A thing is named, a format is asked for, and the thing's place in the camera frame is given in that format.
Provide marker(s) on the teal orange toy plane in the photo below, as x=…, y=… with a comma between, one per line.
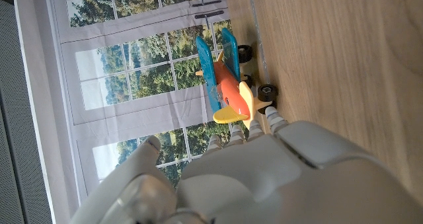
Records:
x=228, y=85

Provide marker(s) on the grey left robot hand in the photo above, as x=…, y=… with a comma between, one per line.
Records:
x=264, y=177

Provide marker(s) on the printed forest window backdrop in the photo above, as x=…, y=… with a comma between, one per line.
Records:
x=138, y=68

